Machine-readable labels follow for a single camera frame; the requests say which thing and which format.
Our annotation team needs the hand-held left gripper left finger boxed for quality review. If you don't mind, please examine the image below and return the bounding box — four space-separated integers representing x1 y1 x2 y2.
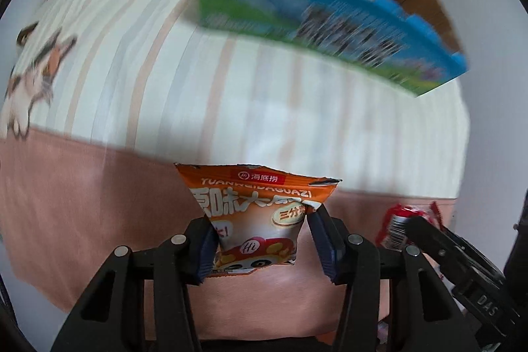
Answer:
49 215 220 352

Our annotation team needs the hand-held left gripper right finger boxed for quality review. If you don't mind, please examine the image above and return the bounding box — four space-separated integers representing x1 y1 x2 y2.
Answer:
307 204 481 352

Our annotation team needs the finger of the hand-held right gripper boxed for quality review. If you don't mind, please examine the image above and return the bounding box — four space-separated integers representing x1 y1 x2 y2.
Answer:
405 216 503 290

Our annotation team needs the red snack packet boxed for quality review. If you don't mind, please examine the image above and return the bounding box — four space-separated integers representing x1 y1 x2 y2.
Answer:
375 201 444 251

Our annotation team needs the orange white snack packet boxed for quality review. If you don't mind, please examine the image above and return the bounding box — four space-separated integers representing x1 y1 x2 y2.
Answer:
174 163 343 278

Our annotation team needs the blue cardboard box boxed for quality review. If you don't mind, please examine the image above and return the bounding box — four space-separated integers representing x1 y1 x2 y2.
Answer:
195 0 469 97

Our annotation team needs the black furniture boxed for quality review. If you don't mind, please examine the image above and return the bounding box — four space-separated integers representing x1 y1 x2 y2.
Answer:
504 191 528 278

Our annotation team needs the pink bed sheet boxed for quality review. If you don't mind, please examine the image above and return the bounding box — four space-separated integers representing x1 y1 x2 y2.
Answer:
0 127 458 340

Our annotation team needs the striped blanket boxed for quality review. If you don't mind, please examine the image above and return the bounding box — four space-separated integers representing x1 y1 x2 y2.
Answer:
0 0 471 200

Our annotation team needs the cat print blanket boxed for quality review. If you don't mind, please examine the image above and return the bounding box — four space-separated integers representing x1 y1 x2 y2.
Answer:
0 0 141 139

